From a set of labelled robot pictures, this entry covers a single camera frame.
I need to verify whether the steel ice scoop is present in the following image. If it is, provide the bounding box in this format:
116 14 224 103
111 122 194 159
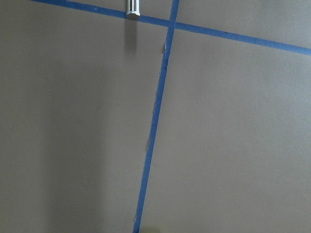
126 0 140 20

